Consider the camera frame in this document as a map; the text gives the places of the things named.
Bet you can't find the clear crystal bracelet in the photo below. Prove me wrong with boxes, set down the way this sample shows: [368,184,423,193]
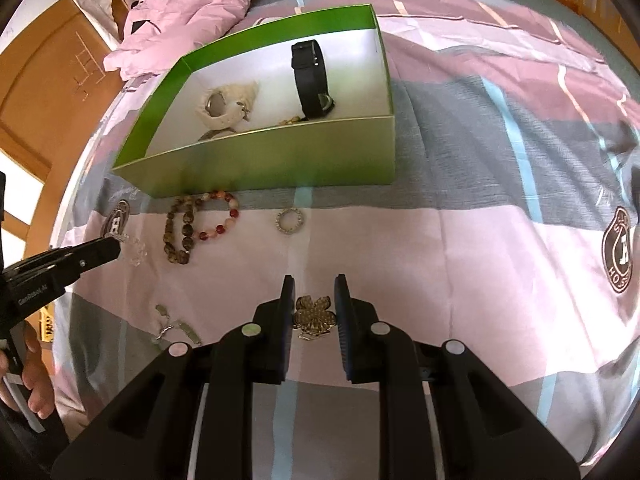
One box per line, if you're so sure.
[104,231,149,269]

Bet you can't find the gold flower brooch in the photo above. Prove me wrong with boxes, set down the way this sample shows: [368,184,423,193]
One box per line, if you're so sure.
[293,296,337,341]

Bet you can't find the cream white wrist watch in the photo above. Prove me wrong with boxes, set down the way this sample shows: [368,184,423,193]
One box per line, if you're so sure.
[195,81,258,131]

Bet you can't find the black wrist watch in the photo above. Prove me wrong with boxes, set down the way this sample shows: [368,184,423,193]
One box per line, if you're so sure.
[291,39,334,119]

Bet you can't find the person's left hand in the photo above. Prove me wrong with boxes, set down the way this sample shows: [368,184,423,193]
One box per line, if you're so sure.
[22,322,55,419]

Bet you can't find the pink pillow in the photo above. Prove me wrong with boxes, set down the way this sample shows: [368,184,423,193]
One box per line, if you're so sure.
[103,0,252,80]

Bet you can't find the green cardboard box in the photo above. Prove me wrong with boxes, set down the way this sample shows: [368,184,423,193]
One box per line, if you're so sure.
[113,4,396,198]

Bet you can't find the brown wooden bead bracelet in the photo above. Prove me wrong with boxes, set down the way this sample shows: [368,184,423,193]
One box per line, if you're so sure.
[162,194,205,266]

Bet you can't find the red and white bead bracelet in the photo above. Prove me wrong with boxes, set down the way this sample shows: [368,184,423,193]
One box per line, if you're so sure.
[192,188,241,243]

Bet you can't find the small silver rhinestone ring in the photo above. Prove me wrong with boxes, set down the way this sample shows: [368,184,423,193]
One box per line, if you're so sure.
[274,206,305,235]

